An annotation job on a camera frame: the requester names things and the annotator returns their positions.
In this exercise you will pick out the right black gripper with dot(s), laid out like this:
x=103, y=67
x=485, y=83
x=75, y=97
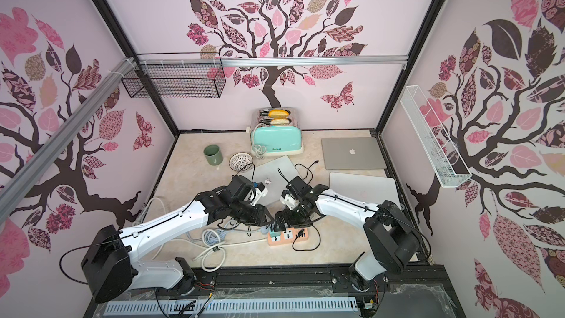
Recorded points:
x=282, y=218

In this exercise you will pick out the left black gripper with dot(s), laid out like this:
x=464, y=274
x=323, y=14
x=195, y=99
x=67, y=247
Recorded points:
x=257, y=218

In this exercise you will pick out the mint charger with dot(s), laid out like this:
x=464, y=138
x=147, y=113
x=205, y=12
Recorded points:
x=275, y=236

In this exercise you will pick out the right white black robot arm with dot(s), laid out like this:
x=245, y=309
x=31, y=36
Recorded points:
x=392, y=238

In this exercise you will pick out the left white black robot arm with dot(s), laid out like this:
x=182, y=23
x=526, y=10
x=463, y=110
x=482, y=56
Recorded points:
x=115, y=261

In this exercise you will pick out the white laptop centre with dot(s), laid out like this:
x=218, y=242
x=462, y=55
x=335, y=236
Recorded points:
x=274, y=173

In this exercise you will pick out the white laptop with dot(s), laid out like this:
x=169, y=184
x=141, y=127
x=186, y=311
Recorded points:
x=274, y=173
x=368, y=189

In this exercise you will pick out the silver apple laptop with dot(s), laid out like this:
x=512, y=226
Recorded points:
x=358, y=153

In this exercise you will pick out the white laptop right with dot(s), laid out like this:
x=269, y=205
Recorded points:
x=368, y=189

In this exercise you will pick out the orange power strip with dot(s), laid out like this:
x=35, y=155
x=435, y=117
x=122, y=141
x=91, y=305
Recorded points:
x=289, y=236

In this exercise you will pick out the white patterned bowl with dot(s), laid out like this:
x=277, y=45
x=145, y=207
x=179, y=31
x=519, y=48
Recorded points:
x=241, y=161

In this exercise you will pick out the green mug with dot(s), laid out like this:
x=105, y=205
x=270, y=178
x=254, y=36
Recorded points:
x=213, y=155

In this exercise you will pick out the mint green toaster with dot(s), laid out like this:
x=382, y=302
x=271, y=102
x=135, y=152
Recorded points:
x=275, y=137

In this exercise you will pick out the bread slice in toaster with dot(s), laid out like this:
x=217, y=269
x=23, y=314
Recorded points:
x=278, y=114

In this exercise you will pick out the black wire basket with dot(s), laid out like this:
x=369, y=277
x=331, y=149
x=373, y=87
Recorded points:
x=201, y=78

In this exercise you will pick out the white wire basket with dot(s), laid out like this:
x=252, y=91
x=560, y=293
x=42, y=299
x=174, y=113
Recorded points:
x=427, y=118

